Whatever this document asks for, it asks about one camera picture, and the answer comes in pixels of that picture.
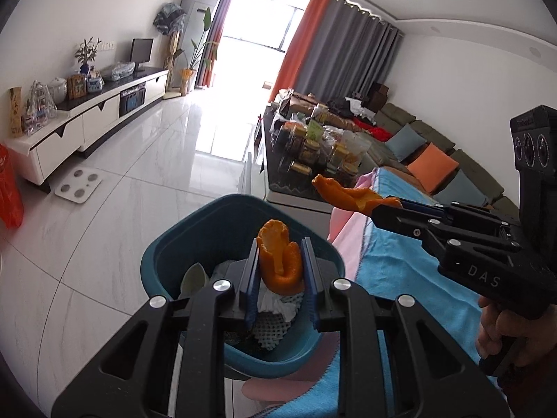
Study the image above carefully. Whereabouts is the white tissue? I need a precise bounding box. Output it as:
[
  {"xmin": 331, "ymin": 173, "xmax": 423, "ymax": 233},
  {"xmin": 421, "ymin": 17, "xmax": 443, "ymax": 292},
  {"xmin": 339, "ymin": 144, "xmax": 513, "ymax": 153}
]
[{"xmin": 257, "ymin": 288, "xmax": 302, "ymax": 319}]

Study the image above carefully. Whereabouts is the person's right hand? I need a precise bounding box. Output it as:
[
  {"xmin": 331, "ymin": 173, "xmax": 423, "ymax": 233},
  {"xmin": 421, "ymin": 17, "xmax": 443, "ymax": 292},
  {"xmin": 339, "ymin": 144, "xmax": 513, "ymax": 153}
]
[{"xmin": 476, "ymin": 294, "xmax": 546, "ymax": 358}]

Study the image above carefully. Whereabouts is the orange cushion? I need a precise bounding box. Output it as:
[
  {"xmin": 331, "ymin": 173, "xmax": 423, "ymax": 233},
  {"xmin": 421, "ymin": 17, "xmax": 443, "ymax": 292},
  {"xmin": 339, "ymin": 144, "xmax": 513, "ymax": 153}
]
[{"xmin": 408, "ymin": 144, "xmax": 460, "ymax": 195}]

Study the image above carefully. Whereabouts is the clear plastic covered item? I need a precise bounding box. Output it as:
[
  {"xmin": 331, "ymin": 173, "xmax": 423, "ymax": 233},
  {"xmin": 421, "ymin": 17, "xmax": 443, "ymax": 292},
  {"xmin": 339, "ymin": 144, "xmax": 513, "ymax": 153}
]
[{"xmin": 103, "ymin": 62, "xmax": 136, "ymax": 82}]

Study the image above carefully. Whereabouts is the wooden picture frame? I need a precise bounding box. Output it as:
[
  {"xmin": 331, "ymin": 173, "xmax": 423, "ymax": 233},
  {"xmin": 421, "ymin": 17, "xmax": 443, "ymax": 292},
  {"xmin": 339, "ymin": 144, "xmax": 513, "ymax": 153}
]
[{"xmin": 67, "ymin": 74, "xmax": 88, "ymax": 100}]

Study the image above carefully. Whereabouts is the tall potted plant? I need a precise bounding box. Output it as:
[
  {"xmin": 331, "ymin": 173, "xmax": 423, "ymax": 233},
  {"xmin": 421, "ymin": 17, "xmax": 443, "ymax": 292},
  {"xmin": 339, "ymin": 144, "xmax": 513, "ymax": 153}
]
[{"xmin": 174, "ymin": 6, "xmax": 219, "ymax": 96}]

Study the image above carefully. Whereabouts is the white standing air conditioner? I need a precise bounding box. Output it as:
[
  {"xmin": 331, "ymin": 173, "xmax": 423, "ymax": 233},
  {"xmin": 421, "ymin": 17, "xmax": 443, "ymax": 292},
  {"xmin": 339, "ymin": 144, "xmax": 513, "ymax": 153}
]
[{"xmin": 169, "ymin": 0, "xmax": 224, "ymax": 93}]

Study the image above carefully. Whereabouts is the dark coffee table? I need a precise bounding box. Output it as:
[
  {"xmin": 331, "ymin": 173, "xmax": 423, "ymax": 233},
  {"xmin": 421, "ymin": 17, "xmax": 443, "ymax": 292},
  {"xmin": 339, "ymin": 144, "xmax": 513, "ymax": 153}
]
[{"xmin": 260, "ymin": 89, "xmax": 376, "ymax": 215}]

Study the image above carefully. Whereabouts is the red plastic bag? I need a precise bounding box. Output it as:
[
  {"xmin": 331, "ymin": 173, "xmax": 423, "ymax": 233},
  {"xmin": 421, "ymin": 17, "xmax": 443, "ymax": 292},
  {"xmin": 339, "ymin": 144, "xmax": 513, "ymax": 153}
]
[{"xmin": 0, "ymin": 144, "xmax": 25, "ymax": 230}]

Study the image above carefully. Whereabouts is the grey-blue cushion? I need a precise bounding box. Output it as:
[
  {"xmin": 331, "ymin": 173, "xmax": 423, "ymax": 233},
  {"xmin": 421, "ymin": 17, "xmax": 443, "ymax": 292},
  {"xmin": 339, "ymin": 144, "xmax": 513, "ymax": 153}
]
[
  {"xmin": 435, "ymin": 170, "xmax": 505, "ymax": 208},
  {"xmin": 385, "ymin": 124, "xmax": 428, "ymax": 160}
]

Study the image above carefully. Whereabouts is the white bathroom scale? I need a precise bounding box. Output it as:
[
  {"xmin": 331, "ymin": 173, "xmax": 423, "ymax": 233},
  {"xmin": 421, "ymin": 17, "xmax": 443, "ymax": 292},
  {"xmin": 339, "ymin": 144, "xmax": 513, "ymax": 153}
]
[{"xmin": 54, "ymin": 172, "xmax": 103, "ymax": 203}]

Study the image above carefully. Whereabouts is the white black TV cabinet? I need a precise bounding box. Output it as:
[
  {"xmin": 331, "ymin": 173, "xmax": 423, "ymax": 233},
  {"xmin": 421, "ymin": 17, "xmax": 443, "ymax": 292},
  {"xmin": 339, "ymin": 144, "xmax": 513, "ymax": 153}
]
[{"xmin": 28, "ymin": 67, "xmax": 170, "ymax": 193}]

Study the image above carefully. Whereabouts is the clear wrapped ornament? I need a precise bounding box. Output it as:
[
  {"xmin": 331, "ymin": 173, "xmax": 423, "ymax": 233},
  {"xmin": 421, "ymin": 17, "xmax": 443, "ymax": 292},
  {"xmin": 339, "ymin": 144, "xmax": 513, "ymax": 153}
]
[{"xmin": 22, "ymin": 82, "xmax": 57, "ymax": 137}]

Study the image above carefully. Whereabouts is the orange and grey curtain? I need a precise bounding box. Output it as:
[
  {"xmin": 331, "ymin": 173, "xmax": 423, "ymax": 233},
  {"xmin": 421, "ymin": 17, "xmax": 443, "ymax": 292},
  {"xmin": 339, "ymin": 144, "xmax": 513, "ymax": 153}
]
[{"xmin": 270, "ymin": 0, "xmax": 404, "ymax": 106}]

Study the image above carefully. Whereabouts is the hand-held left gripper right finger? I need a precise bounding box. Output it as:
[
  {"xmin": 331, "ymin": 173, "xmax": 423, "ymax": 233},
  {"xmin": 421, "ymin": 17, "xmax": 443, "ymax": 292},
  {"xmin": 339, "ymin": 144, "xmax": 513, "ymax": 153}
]
[{"xmin": 301, "ymin": 236, "xmax": 510, "ymax": 418}]

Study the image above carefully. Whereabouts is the white ceramic jar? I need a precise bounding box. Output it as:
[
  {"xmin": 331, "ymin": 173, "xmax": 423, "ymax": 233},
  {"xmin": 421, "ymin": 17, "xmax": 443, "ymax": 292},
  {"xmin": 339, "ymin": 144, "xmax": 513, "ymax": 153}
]
[{"xmin": 47, "ymin": 77, "xmax": 69, "ymax": 102}]

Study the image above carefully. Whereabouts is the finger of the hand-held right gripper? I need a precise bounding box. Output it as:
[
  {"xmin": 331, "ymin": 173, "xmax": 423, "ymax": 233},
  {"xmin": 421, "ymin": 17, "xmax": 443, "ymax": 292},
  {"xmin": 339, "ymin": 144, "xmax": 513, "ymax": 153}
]
[
  {"xmin": 370, "ymin": 204, "xmax": 523, "ymax": 254},
  {"xmin": 392, "ymin": 197, "xmax": 514, "ymax": 232}
]

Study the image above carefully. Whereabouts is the orange peel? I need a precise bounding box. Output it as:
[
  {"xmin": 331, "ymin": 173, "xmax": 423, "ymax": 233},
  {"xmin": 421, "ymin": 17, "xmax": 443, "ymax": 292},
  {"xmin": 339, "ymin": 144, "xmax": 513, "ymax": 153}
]
[
  {"xmin": 312, "ymin": 174, "xmax": 402, "ymax": 217},
  {"xmin": 256, "ymin": 219, "xmax": 304, "ymax": 295}
]

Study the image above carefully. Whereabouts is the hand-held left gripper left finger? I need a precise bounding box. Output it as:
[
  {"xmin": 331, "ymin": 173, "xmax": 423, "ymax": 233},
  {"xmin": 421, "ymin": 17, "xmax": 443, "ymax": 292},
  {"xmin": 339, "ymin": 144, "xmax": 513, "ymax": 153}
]
[{"xmin": 51, "ymin": 237, "xmax": 262, "ymax": 418}]

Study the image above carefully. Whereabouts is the wooden plaque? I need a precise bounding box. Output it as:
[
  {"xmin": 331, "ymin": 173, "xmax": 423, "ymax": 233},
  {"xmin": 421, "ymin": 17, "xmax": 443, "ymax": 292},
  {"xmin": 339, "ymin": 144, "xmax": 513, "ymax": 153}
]
[{"xmin": 9, "ymin": 87, "xmax": 25, "ymax": 137}]

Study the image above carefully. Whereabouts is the black monitor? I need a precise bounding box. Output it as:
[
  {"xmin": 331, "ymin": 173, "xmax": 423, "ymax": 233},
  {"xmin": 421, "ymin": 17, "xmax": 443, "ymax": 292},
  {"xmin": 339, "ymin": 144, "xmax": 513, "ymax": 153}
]
[{"xmin": 131, "ymin": 38, "xmax": 155, "ymax": 73}]

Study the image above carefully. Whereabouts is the small plant in vase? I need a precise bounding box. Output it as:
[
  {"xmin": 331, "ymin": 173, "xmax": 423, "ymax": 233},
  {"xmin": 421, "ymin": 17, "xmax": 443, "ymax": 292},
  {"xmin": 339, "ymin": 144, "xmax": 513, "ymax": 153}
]
[{"xmin": 74, "ymin": 37, "xmax": 102, "ymax": 76}]

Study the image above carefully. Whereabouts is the brown box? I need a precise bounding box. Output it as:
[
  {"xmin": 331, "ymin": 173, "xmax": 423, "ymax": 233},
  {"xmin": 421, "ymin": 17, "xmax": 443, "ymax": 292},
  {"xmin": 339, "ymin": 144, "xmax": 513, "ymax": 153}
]
[{"xmin": 368, "ymin": 83, "xmax": 391, "ymax": 112}]

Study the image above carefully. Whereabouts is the teal plastic bin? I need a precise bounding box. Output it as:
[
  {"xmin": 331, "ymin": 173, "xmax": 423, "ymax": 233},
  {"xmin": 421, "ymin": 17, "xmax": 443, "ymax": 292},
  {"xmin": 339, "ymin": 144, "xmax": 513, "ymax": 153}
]
[{"xmin": 140, "ymin": 194, "xmax": 345, "ymax": 377}]

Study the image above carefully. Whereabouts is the group of food jars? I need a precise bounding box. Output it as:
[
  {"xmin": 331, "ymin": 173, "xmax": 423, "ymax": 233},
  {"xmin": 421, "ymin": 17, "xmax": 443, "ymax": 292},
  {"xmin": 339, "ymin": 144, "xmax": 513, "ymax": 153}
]
[{"xmin": 272, "ymin": 102, "xmax": 371, "ymax": 180}]

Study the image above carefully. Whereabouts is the red cloth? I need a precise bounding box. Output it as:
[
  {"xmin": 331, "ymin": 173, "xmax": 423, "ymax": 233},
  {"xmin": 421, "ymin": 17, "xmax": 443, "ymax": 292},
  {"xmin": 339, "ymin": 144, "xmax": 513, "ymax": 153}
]
[{"xmin": 352, "ymin": 117, "xmax": 388, "ymax": 141}]

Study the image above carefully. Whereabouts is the blue floral blanket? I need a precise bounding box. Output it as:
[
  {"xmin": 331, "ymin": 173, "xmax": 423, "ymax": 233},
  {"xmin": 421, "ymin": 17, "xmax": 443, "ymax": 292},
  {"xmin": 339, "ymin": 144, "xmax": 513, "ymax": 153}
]
[{"xmin": 244, "ymin": 168, "xmax": 510, "ymax": 418}]

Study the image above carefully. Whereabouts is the green sofa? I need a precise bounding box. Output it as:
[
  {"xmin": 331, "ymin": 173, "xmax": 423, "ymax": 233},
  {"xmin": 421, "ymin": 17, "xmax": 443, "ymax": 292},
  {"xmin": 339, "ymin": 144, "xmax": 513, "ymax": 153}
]
[{"xmin": 287, "ymin": 93, "xmax": 520, "ymax": 219}]

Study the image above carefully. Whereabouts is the covered standing fan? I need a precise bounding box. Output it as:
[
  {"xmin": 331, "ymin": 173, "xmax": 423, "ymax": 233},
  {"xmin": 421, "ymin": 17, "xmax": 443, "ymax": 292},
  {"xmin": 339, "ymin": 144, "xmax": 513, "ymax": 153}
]
[{"xmin": 154, "ymin": 2, "xmax": 186, "ymax": 69}]

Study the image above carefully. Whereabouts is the striped curtain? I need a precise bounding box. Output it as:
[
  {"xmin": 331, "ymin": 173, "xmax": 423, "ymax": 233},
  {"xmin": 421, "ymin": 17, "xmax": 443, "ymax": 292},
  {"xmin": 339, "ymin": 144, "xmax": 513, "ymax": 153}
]
[{"xmin": 194, "ymin": 0, "xmax": 247, "ymax": 90}]

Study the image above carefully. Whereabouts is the white foam net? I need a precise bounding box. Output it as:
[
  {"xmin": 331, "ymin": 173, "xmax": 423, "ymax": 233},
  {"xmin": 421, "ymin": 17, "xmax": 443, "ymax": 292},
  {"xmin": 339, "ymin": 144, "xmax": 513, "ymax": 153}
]
[{"xmin": 252, "ymin": 295, "xmax": 306, "ymax": 350}]

